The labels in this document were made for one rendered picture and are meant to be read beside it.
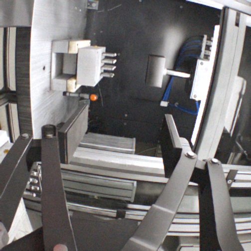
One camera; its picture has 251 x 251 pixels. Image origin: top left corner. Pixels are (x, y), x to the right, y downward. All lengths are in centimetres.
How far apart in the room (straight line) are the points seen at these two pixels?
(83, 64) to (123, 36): 33
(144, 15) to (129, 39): 12
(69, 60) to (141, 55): 32
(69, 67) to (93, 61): 11
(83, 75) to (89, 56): 5
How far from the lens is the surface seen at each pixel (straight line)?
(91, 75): 53
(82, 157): 49
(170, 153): 16
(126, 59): 82
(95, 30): 84
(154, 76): 58
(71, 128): 17
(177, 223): 64
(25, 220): 62
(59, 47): 53
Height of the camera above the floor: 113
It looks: 1 degrees down
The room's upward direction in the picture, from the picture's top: 98 degrees clockwise
